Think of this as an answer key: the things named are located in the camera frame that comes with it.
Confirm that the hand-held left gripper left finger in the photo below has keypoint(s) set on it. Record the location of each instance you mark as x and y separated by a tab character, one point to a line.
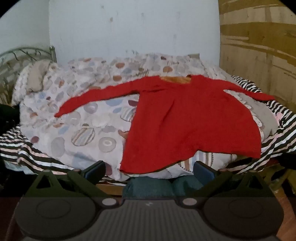
96	171

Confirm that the zebra-striped bed sheet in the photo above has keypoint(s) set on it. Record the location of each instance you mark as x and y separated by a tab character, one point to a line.
20	150

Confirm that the red long-sleeved sweater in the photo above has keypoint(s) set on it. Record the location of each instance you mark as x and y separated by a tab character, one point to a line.
185	115

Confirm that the beige pillow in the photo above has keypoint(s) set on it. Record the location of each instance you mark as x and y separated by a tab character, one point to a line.
37	77

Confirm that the brown cardboard board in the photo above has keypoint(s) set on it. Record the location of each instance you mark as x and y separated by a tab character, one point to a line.
259	46

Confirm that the dark teal cloth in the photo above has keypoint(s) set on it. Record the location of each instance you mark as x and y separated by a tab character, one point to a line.
159	186

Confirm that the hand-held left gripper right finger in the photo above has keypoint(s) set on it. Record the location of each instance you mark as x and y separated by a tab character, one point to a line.
201	171

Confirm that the circle-print quilt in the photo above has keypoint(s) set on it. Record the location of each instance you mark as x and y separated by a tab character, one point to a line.
92	115

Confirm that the metal bed headboard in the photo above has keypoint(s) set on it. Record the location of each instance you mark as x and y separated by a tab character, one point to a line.
25	51

